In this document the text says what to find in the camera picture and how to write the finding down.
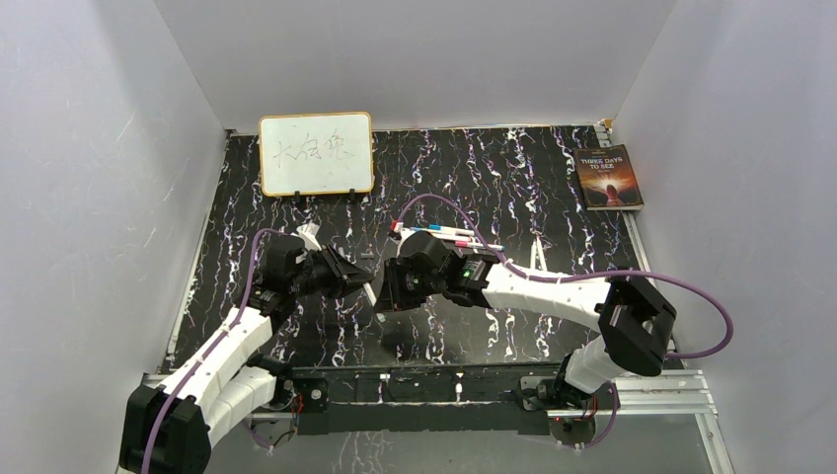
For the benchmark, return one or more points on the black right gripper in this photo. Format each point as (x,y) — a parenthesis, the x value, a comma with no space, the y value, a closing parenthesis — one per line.
(392,296)

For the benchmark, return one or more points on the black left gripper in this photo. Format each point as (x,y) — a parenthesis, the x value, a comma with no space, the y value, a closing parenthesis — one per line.
(344,277)

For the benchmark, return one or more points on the red white marker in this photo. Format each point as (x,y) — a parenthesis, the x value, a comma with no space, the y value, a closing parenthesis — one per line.
(542,263)

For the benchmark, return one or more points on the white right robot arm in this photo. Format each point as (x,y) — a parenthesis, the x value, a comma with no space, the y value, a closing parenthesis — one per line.
(632,318)

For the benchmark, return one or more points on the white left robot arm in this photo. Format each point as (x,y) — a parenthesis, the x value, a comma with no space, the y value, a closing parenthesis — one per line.
(173,426)

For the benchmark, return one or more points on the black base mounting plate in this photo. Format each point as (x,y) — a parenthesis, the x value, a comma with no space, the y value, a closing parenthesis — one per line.
(507,415)

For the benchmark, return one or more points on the light blue capped marker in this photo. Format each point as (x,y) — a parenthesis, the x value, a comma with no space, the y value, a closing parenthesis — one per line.
(451,230)

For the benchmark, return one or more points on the small whiteboard with writing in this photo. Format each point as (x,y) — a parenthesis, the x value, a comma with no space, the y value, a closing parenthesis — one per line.
(316,154)

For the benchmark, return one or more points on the dark paperback book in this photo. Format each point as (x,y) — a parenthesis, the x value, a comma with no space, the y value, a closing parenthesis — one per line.
(607,179)

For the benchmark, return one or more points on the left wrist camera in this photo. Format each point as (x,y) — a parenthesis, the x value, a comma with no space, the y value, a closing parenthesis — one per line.
(308,233)

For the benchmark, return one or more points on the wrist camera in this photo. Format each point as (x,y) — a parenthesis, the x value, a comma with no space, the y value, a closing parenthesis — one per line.
(308,233)
(399,231)

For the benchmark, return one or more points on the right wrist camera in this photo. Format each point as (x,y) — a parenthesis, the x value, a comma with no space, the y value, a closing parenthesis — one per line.
(399,231)

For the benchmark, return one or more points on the aluminium frame rail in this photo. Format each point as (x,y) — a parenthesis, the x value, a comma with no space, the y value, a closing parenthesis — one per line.
(673,392)

